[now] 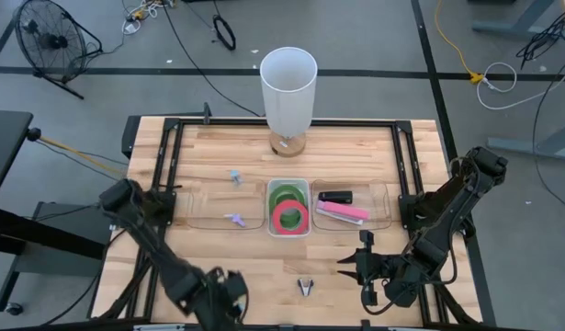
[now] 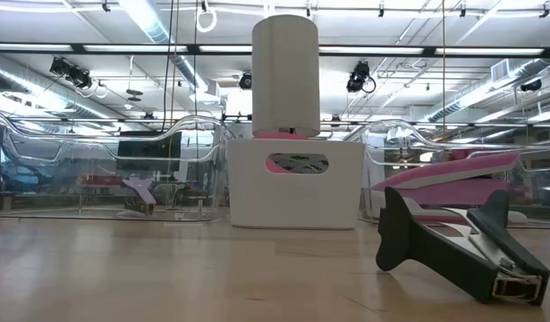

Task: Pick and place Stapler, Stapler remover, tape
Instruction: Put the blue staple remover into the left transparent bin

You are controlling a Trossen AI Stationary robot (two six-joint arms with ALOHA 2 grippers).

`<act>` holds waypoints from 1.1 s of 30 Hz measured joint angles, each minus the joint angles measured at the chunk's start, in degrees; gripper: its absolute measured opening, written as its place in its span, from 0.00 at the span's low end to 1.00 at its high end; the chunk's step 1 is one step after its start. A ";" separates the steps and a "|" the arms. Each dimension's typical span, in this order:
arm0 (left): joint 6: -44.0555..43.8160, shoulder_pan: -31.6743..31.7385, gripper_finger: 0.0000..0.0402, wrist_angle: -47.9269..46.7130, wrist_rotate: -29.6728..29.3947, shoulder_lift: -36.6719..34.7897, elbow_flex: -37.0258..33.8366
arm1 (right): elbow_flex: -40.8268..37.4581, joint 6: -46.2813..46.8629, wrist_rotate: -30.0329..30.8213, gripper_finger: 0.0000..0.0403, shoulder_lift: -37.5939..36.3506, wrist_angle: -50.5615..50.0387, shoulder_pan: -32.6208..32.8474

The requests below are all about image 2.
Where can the pale lilac staple remover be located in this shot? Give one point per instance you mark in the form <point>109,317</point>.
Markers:
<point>142,188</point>

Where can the silver ceiling duct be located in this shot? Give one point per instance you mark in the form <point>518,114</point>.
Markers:
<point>154,27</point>

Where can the white plastic bin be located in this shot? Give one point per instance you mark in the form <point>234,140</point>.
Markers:
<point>297,201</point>

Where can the black staple remover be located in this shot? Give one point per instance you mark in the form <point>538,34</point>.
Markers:
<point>435,255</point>

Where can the white paper cup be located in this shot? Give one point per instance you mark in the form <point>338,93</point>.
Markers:
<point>285,76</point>

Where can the black ceiling camera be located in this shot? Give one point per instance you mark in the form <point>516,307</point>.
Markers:
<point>530,85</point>
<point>357,76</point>
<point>71,71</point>
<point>245,80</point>

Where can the clear plastic bin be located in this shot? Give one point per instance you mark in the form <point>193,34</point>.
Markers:
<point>391,134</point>
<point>33,197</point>

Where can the black monitor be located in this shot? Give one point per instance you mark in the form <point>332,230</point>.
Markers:
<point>149,149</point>

